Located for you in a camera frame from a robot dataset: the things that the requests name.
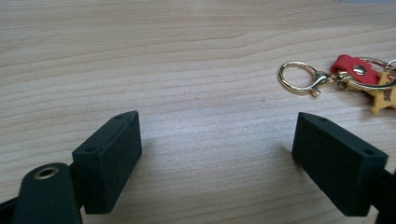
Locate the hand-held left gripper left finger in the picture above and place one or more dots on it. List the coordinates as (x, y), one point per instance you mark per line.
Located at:
(107, 163)

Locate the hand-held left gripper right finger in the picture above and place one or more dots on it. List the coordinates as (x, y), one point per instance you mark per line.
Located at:
(334, 161)

